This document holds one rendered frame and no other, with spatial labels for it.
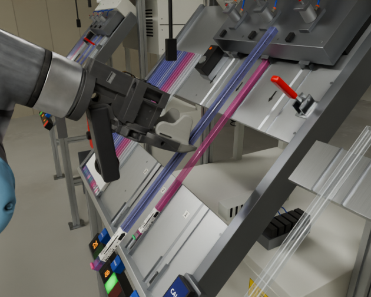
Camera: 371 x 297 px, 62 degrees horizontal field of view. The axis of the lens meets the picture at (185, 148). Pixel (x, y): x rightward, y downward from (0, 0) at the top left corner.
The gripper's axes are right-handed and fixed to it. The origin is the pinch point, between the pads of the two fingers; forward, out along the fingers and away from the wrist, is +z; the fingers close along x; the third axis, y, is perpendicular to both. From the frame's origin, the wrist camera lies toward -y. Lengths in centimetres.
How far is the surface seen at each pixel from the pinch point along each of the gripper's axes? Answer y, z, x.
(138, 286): -27.5, 3.2, -0.1
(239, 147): -1, 65, 56
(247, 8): 33.8, 15.1, 22.9
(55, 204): -94, 33, 165
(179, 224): -15.3, 8.6, 3.1
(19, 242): -106, 12, 131
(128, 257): -27.3, 4.0, 8.2
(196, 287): -18.2, 5.0, -11.5
